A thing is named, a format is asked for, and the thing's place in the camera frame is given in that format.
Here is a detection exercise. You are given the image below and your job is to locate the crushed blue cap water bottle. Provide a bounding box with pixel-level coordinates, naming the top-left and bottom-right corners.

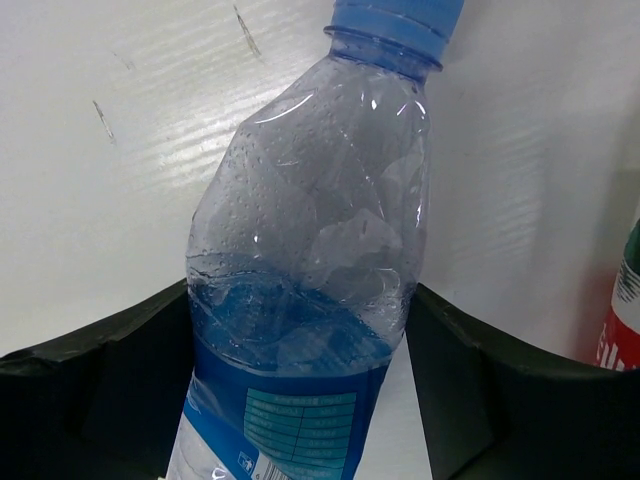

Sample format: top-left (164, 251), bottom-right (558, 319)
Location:
top-left (167, 1), bottom-right (463, 479)

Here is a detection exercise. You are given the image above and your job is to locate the red label red cap bottle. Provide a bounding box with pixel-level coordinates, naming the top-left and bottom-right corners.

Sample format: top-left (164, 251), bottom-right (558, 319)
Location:
top-left (595, 208), bottom-right (640, 371)

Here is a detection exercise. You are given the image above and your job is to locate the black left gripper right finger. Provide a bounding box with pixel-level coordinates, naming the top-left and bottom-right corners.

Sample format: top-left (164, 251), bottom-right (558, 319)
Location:
top-left (406, 286), bottom-right (639, 479)

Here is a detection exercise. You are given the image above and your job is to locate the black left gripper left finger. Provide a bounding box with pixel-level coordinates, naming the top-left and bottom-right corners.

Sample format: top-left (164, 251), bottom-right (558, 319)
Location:
top-left (1, 281), bottom-right (194, 479)

